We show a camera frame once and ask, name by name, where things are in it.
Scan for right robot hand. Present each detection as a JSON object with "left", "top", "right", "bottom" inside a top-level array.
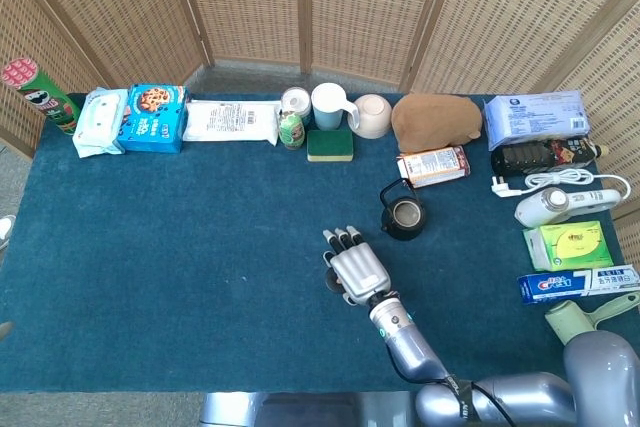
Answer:
[{"left": 321, "top": 225, "right": 401, "bottom": 306}]

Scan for black lid orange knob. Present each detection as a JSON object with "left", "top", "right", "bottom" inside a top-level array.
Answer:
[{"left": 324, "top": 269, "right": 347, "bottom": 295}]

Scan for dark teal tablecloth-covered table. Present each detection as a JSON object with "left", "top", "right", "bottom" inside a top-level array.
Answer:
[{"left": 0, "top": 92, "right": 640, "bottom": 394}]

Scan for red white snack box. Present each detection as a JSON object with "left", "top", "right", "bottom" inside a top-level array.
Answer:
[{"left": 396, "top": 145, "right": 471, "bottom": 189}]

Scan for green yellow sponge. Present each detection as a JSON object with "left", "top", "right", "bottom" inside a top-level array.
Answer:
[{"left": 306, "top": 128, "right": 355, "bottom": 164}]

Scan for grey robot torso base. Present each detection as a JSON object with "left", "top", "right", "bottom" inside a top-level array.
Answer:
[{"left": 199, "top": 390, "right": 422, "bottom": 427}]

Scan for green matryoshka doll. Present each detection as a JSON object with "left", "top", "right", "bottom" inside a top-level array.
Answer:
[{"left": 277, "top": 110, "right": 306, "bottom": 151}]

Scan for cream bowl upside down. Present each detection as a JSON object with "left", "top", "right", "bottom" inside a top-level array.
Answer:
[{"left": 352, "top": 93, "right": 393, "bottom": 139}]

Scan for brown plush capybara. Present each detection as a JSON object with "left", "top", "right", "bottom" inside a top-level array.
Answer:
[{"left": 390, "top": 92, "right": 484, "bottom": 154}]

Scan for white plastic bag package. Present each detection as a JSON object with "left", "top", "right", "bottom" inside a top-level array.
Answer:
[{"left": 181, "top": 99, "right": 282, "bottom": 147}]

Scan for white handheld steamer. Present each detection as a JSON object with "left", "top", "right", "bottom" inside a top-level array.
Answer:
[{"left": 514, "top": 186, "right": 624, "bottom": 228}]

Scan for blue toothpaste box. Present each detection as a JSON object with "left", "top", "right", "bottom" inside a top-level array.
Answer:
[{"left": 516, "top": 263, "right": 640, "bottom": 306}]

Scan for green yellow carton box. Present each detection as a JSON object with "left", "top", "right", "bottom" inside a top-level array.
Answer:
[{"left": 522, "top": 220, "right": 614, "bottom": 272}]

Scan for pale green lint roller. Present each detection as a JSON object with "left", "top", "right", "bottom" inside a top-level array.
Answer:
[{"left": 543, "top": 291, "right": 640, "bottom": 346}]

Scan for purple tissue pack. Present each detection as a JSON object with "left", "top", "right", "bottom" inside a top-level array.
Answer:
[{"left": 482, "top": 90, "right": 591, "bottom": 151}]

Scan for blue cookie box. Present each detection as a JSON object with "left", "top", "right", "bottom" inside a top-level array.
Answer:
[{"left": 117, "top": 84, "right": 190, "bottom": 155}]

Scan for rattan folding screen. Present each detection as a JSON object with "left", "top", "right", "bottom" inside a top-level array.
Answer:
[{"left": 0, "top": 0, "right": 640, "bottom": 268}]

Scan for white wet wipes pack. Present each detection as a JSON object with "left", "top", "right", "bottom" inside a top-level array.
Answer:
[{"left": 72, "top": 87, "right": 130, "bottom": 159}]

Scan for green chips can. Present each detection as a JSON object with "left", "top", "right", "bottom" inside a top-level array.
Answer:
[{"left": 0, "top": 57, "right": 82, "bottom": 136}]

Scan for black teapot with handle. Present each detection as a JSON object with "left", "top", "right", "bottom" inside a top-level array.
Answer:
[{"left": 378, "top": 177, "right": 427, "bottom": 242}]

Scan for light blue pitcher white handle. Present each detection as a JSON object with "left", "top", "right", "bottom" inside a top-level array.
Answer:
[{"left": 310, "top": 82, "right": 360, "bottom": 131}]

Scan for white power cable with plug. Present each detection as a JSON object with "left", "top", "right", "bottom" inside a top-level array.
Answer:
[{"left": 490, "top": 168, "right": 632, "bottom": 198}]

